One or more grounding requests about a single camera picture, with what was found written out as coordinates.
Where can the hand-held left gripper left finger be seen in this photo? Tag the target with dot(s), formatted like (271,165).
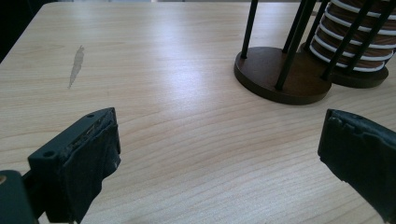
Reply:
(81,168)

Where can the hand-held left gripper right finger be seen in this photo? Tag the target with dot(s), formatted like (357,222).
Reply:
(361,152)

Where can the stack of brown paper cups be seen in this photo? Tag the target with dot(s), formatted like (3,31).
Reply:
(358,46)

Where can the dark wooden cup holder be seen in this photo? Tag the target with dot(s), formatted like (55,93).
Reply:
(280,81)

